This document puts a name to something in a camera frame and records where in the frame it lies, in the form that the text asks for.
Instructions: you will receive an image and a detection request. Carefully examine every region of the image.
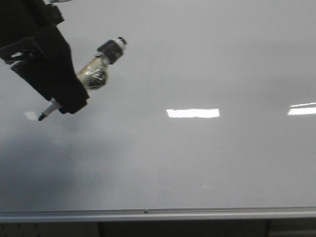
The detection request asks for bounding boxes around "taped whiteboard marker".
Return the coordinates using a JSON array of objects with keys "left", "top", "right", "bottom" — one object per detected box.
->
[{"left": 37, "top": 37, "right": 128, "bottom": 121}]

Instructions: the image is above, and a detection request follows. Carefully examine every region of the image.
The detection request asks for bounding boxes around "white whiteboard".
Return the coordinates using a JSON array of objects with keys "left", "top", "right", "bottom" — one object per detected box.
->
[{"left": 0, "top": 0, "right": 316, "bottom": 223}]

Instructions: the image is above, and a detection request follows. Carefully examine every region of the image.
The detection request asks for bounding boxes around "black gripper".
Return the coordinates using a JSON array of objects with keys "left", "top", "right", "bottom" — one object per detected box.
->
[{"left": 0, "top": 0, "right": 89, "bottom": 114}]

